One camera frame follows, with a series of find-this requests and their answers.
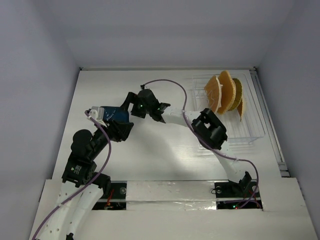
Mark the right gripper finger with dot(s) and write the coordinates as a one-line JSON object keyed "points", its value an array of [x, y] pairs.
{"points": [[140, 113], [131, 98]]}

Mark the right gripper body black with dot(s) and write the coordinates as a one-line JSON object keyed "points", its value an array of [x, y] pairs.
{"points": [[137, 110]]}

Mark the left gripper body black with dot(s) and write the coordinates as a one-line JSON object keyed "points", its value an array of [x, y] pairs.
{"points": [[113, 133]]}

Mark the dark blue ceramic plate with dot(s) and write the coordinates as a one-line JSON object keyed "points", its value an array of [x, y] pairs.
{"points": [[115, 113]]}

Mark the triangular woven basket plate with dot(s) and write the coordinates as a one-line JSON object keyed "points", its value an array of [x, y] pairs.
{"points": [[213, 90]]}

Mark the round green-rimmed woven plate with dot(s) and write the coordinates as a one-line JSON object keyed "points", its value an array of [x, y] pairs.
{"points": [[238, 93]]}

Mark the fish-shaped woven plate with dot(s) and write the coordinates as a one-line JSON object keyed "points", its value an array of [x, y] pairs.
{"points": [[241, 109]]}

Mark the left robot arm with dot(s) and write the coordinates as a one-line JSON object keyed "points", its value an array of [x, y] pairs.
{"points": [[82, 186]]}

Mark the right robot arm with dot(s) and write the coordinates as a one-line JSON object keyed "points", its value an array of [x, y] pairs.
{"points": [[207, 128]]}

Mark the silver foil-taped front beam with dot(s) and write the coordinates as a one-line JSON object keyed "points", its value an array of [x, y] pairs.
{"points": [[170, 196]]}

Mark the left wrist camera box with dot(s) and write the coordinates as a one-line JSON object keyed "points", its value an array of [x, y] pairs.
{"points": [[96, 113]]}

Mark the white side rail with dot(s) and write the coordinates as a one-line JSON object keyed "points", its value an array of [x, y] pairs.
{"points": [[271, 132]]}

